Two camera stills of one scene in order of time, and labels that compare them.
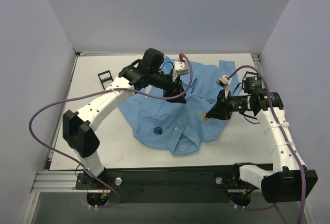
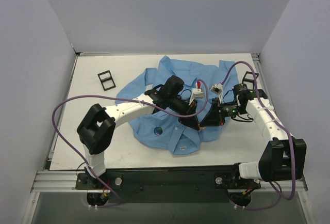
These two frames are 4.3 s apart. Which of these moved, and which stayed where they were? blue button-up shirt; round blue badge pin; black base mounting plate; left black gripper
Moved: left black gripper
Stayed: round blue badge pin; black base mounting plate; blue button-up shirt
